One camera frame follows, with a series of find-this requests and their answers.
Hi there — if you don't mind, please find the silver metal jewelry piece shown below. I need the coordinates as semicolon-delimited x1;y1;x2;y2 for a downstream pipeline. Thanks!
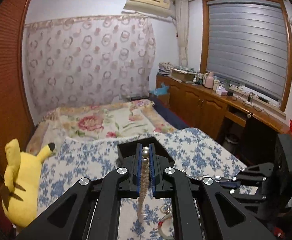
182;170;231;183

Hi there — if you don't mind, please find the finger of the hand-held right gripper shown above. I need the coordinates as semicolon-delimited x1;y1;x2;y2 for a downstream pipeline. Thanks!
238;162;279;183
220;176;269;205

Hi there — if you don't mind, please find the white pearl necklace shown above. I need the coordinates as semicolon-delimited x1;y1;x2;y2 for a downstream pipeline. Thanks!
137;146;151;222

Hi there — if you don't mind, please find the large cardboard box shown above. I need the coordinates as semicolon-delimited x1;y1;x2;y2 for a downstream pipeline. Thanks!
171;69;198;82

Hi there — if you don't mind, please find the grey window blind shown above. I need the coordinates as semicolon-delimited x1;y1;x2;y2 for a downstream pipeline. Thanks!
206;1;288;101

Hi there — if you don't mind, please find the tied cream window curtain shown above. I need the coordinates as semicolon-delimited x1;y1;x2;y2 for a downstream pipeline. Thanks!
174;0;189;67

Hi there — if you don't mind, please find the grey trash bin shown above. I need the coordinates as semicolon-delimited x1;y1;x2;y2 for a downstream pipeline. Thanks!
222;134;239;152

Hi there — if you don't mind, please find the pink thermos jug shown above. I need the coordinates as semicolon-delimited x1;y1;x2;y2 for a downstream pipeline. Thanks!
204;71;215;89

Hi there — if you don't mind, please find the blue plastic bag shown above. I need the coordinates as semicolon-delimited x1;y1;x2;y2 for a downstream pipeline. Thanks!
151;82;170;96

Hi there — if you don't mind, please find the pink floral bedspread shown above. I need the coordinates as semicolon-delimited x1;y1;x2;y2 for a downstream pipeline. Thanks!
26;99;179;155

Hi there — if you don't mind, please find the wooden window frame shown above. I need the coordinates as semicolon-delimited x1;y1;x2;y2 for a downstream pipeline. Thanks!
199;0;292;112

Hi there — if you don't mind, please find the beige air conditioner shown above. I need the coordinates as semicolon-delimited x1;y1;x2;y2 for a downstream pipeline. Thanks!
123;0;172;18

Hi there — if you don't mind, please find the patterned fabric bag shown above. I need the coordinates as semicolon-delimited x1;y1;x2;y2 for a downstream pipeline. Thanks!
158;62;173;74

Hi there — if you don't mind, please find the brown slatted wardrobe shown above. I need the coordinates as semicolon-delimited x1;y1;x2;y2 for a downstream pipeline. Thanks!
0;0;37;240

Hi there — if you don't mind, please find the pale bangle with red trim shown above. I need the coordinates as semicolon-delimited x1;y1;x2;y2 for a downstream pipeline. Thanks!
157;214;175;239

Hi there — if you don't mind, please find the wooden cabinet desk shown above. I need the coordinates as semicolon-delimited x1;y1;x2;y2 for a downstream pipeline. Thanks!
156;74;292;144

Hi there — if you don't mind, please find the blue floral tablecloth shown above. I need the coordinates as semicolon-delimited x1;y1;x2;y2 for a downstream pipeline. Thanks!
37;127;248;240

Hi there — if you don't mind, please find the ring patterned sheer curtain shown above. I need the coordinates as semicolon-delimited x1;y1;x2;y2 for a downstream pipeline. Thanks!
24;14;157;112

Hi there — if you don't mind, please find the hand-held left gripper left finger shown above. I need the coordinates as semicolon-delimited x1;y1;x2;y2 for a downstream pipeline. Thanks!
16;142;142;240

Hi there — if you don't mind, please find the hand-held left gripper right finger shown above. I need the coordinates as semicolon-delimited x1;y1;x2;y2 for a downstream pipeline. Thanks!
148;142;277;240

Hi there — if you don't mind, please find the yellow plush toy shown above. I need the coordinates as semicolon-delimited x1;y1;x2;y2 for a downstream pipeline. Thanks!
0;139;56;228

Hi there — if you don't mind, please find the dark blue blanket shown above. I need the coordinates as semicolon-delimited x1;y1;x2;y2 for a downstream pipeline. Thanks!
149;91;189;130

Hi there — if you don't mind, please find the black jewelry box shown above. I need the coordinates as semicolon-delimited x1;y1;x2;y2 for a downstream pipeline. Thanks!
118;137;174;171

